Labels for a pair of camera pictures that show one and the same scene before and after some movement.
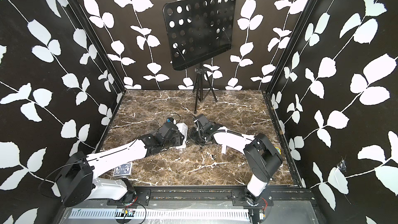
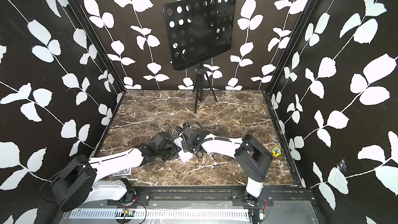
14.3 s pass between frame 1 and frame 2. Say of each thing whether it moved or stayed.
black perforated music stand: stayed
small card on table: stayed
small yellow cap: stayed
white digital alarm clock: moved
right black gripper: moved
